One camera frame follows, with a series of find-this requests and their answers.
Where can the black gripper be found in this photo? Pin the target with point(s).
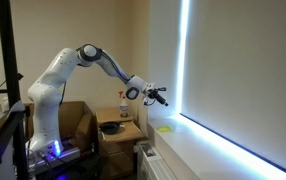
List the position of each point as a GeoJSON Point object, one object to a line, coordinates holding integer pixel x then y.
{"type": "Point", "coordinates": [153, 93]}

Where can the yellow sponge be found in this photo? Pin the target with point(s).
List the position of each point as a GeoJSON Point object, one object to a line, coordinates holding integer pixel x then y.
{"type": "Point", "coordinates": [164, 129]}

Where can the dark blue bowl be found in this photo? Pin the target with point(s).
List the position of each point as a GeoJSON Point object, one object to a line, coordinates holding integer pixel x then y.
{"type": "Point", "coordinates": [110, 127]}

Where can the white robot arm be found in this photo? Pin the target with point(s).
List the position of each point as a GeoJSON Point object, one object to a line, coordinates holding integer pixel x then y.
{"type": "Point", "coordinates": [47, 92]}

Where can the open top wooden drawer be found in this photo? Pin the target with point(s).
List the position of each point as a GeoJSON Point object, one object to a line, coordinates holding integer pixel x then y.
{"type": "Point", "coordinates": [127, 131]}

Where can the spray bottle red nozzle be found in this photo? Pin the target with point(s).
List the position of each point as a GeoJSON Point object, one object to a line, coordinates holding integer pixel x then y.
{"type": "Point", "coordinates": [123, 105]}

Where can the light wood nightstand cabinet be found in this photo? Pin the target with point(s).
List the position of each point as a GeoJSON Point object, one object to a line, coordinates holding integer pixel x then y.
{"type": "Point", "coordinates": [119, 156]}

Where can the brown leather armchair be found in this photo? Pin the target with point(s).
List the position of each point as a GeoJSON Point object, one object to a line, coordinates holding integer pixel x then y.
{"type": "Point", "coordinates": [76, 121]}

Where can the white roller blind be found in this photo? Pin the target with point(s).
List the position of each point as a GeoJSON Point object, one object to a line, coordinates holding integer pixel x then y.
{"type": "Point", "coordinates": [235, 72]}

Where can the black tripod pole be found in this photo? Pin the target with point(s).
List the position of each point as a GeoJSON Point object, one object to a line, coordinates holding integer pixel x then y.
{"type": "Point", "coordinates": [13, 161]}

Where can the white wall radiator heater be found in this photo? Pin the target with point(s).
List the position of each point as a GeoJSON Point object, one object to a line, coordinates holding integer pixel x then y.
{"type": "Point", "coordinates": [150, 164]}

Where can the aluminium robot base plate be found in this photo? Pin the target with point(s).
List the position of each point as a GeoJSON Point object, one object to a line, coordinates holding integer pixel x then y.
{"type": "Point", "coordinates": [38, 161]}

